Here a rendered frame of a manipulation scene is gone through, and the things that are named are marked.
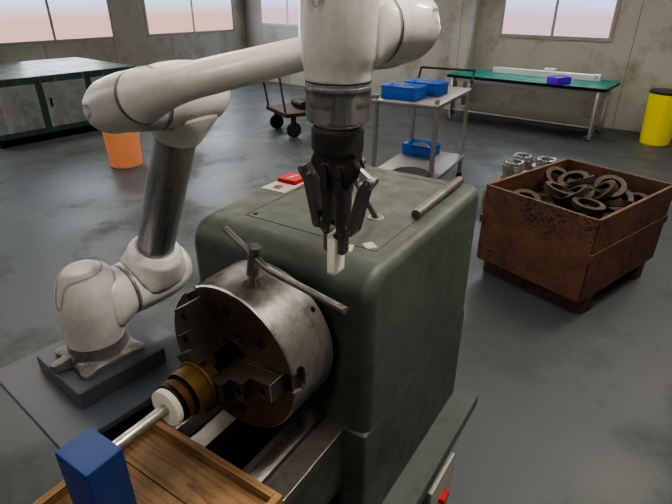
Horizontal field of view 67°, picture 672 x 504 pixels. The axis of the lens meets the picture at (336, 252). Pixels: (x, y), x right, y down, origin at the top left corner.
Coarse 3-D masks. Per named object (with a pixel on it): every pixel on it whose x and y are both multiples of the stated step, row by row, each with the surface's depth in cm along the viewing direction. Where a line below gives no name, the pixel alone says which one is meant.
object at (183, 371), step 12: (180, 372) 87; (192, 372) 88; (204, 372) 88; (216, 372) 91; (168, 384) 85; (180, 384) 85; (192, 384) 86; (204, 384) 87; (180, 396) 84; (192, 396) 86; (204, 396) 87; (216, 396) 89; (192, 408) 85; (204, 408) 89
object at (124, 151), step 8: (104, 136) 543; (112, 136) 538; (120, 136) 539; (128, 136) 543; (136, 136) 552; (112, 144) 543; (120, 144) 543; (128, 144) 546; (136, 144) 554; (112, 152) 548; (120, 152) 547; (128, 152) 550; (136, 152) 557; (112, 160) 554; (120, 160) 551; (128, 160) 553; (136, 160) 560; (120, 168) 556
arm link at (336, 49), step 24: (312, 0) 60; (336, 0) 59; (360, 0) 59; (384, 0) 63; (312, 24) 61; (336, 24) 60; (360, 24) 61; (384, 24) 64; (312, 48) 62; (336, 48) 61; (360, 48) 62; (384, 48) 66; (312, 72) 64; (336, 72) 63; (360, 72) 64
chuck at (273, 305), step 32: (192, 288) 99; (224, 288) 90; (224, 320) 93; (256, 320) 88; (288, 320) 90; (224, 352) 102; (256, 352) 91; (288, 352) 87; (320, 352) 94; (256, 416) 100; (288, 416) 94
